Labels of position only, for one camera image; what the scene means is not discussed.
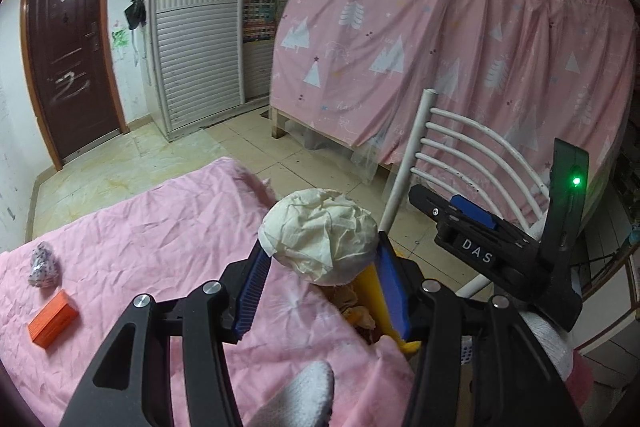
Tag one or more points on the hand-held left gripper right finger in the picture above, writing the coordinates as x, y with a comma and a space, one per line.
395, 297

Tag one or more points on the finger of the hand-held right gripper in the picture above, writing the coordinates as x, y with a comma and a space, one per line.
472, 209
450, 227

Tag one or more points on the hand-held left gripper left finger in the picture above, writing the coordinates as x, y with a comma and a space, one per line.
250, 297

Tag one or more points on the yellow plastic bucket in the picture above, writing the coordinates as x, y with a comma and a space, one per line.
372, 302

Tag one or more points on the cream paper ball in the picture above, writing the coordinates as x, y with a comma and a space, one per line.
320, 237

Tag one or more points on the person's right hand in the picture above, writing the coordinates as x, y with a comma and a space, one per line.
552, 342

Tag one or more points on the person's left hand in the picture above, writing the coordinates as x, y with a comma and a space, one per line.
300, 394

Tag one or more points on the crumpled brown paper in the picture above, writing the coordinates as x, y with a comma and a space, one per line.
352, 312

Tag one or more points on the cluttered desk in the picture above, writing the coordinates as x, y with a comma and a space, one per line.
625, 257

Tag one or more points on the white slatted chair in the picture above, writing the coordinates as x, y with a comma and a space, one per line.
480, 142

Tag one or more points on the pink blanket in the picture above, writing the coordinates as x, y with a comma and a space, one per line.
150, 247

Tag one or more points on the clear plastic sheet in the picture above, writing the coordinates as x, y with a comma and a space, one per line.
345, 149

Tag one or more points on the pink tree-print curtain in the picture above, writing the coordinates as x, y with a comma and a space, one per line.
400, 32

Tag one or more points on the orange small box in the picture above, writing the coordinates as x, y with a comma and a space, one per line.
52, 319

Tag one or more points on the patterned crumpled wrapper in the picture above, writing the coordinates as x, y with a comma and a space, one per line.
44, 264

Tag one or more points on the white louvered wardrobe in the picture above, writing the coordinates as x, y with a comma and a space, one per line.
200, 32

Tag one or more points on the dark brown door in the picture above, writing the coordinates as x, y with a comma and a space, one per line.
70, 57

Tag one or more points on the colourful wall poster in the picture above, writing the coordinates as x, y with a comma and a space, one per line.
261, 4

